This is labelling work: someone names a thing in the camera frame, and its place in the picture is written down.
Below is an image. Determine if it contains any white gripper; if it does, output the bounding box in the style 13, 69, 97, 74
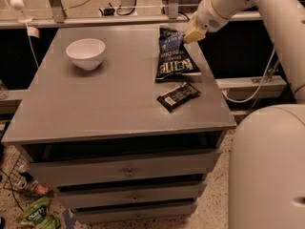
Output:
183, 0, 229, 44

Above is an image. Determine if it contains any blue Kettle chip bag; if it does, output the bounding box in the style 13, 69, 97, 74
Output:
155, 26, 201, 81

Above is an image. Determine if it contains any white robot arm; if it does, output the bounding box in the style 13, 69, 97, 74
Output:
184, 0, 305, 229

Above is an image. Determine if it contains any white ceramic bowl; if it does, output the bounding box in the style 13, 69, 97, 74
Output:
66, 38, 106, 71

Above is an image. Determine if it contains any green snack bag on floor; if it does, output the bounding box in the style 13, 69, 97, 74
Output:
16, 197, 61, 229

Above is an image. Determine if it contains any black snack bar wrapper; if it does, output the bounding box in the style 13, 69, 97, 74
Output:
156, 82, 200, 113

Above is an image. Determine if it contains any grey drawer cabinet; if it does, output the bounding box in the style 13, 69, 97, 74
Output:
3, 25, 235, 214

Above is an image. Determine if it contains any top grey drawer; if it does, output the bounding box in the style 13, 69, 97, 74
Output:
30, 149, 220, 187

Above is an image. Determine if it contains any grey drawer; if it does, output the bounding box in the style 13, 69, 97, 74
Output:
55, 180, 206, 209
75, 200, 197, 224
30, 149, 220, 187

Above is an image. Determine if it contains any middle grey drawer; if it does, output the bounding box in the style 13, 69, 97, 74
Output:
55, 180, 206, 209

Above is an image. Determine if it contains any white paper tag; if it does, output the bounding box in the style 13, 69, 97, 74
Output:
27, 27, 40, 38

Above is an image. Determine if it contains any white round lamp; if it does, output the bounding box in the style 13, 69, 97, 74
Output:
10, 0, 33, 24

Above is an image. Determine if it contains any bottom grey drawer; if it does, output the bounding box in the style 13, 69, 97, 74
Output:
75, 200, 197, 224

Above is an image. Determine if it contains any metal railing frame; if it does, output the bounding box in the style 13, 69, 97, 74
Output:
0, 0, 263, 30

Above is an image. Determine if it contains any white cable right side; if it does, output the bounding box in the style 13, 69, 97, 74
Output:
222, 46, 276, 104

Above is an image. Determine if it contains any wire basket on floor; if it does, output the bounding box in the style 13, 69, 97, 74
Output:
3, 154, 52, 198

